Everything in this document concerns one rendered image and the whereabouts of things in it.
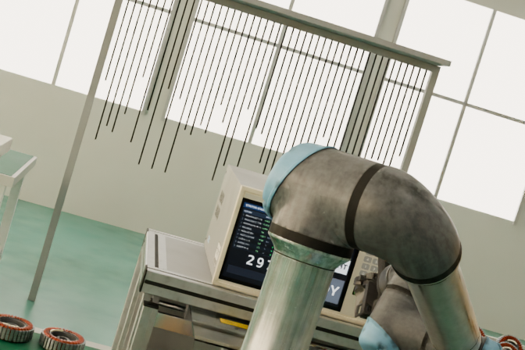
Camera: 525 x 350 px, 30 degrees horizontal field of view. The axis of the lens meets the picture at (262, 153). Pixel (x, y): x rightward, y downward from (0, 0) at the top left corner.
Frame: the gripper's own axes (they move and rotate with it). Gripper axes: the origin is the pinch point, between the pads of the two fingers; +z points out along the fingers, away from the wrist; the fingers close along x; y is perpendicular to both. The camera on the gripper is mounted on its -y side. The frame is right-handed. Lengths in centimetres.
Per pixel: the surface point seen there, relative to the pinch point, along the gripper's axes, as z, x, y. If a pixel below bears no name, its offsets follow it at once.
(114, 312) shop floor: 385, -32, -49
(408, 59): 287, 84, -211
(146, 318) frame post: 7.2, -39.6, 14.6
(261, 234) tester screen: 1.5, -22.4, -6.2
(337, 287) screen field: 4.0, -4.4, -0.8
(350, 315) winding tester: 6.1, -0.1, 3.5
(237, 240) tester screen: 2.5, -26.5, -4.1
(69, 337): 68, -53, 14
